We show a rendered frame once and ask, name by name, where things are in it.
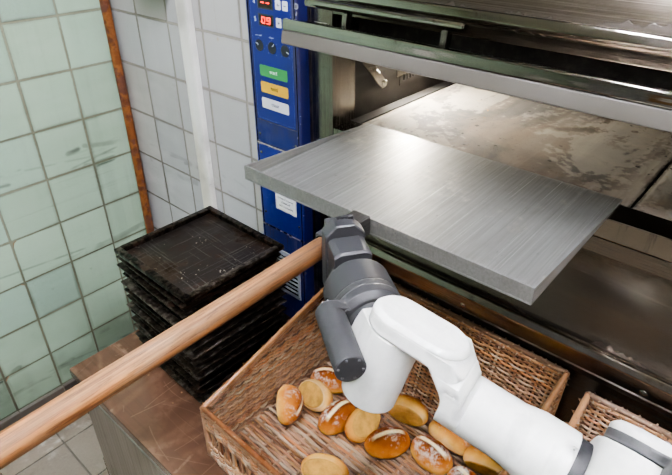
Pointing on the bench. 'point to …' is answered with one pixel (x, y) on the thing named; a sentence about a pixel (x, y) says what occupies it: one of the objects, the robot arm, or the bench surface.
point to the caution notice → (286, 204)
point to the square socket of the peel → (362, 220)
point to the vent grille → (292, 282)
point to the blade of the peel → (443, 204)
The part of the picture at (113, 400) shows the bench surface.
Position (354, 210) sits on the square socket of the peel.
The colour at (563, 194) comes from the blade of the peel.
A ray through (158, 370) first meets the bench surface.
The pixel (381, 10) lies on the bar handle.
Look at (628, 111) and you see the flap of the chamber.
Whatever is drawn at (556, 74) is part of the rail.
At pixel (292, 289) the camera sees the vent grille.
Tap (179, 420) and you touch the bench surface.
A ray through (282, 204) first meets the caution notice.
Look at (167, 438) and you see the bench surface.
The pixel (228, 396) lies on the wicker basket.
